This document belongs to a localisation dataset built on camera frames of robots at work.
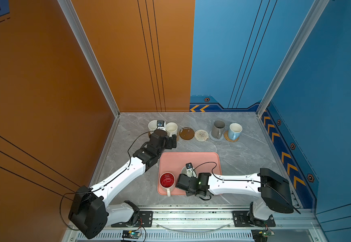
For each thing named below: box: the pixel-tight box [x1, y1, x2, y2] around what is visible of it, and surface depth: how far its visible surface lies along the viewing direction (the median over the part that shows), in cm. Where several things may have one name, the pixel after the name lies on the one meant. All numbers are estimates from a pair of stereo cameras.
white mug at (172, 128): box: [165, 122, 179, 138], surface depth 101 cm
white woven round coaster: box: [194, 129, 209, 142], surface depth 107 cm
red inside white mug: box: [158, 171, 176, 198], surface depth 81 cm
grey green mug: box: [211, 119, 226, 140], surface depth 99 cm
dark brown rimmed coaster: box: [179, 127, 195, 141], surface depth 108 cm
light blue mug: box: [227, 122, 244, 141], surface depth 99 cm
